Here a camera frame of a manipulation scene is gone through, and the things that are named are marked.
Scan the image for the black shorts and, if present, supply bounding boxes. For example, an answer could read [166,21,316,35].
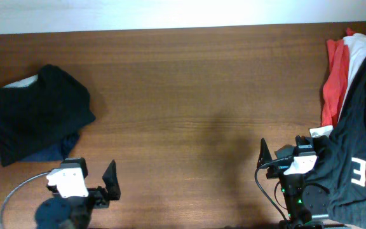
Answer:
[0,64,95,166]

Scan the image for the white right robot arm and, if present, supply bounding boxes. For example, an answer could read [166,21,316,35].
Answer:
[254,136,329,228]

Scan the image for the dark grey printed t-shirt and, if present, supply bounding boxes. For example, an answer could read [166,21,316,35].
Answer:
[305,58,366,228]

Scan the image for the red garment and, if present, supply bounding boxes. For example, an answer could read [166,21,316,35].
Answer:
[321,39,349,127]

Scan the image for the folded navy blue garment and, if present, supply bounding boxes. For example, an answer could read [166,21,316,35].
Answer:
[0,132,80,162]

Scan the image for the white garment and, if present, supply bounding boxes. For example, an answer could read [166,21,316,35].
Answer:
[309,29,366,138]

